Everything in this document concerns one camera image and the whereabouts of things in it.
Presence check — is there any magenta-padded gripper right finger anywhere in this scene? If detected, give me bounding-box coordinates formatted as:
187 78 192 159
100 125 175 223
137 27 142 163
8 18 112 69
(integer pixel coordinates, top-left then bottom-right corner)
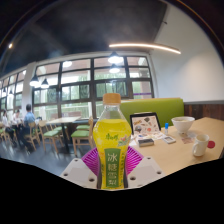
125 145 167 190

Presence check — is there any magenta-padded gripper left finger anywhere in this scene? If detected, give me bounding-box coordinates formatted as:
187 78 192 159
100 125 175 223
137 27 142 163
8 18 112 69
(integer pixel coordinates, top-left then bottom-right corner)
59 147 102 190

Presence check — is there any yellow drink bottle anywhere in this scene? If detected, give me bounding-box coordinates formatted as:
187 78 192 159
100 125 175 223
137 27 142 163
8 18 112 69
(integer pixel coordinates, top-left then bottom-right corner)
92 92 133 191

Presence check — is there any small black box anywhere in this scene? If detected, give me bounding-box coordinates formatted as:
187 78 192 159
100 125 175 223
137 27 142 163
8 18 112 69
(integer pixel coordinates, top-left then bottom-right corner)
137 137 155 148

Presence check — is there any colourful printed paper sheet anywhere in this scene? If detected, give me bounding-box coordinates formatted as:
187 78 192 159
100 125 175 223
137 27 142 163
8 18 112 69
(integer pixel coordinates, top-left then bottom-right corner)
133 131 165 141

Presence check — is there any small white device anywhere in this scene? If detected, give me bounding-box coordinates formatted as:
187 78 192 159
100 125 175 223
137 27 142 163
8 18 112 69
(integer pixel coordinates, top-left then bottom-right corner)
162 135 177 145

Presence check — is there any group of wooden chairs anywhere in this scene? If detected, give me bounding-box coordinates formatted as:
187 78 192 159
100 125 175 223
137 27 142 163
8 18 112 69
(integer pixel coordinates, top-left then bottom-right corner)
0 115 95 156

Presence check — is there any wooden dining table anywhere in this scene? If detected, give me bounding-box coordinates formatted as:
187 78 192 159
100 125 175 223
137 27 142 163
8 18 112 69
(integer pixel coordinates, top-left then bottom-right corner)
46 115 82 154

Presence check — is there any white bowl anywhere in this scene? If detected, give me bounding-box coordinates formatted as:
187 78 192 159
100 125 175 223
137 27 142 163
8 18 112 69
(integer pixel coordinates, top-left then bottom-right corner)
171 115 196 135

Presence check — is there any white mug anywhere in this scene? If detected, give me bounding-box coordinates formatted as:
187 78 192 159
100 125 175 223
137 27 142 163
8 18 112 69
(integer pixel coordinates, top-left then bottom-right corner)
191 133 211 158

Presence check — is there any green upholstered bench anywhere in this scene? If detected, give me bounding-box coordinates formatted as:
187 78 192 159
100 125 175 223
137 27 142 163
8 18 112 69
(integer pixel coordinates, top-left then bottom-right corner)
119 97 185 128

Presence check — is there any person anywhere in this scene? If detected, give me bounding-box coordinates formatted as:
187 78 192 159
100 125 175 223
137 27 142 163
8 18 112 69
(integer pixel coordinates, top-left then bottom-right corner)
9 109 23 136
21 103 38 149

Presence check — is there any group of pendant lamps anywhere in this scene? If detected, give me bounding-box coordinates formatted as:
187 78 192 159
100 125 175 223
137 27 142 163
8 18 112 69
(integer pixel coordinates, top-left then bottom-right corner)
2 51 124 98

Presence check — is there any long linear ceiling light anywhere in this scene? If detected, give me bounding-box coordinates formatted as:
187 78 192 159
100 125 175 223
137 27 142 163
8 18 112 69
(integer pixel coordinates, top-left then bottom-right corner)
108 41 182 56

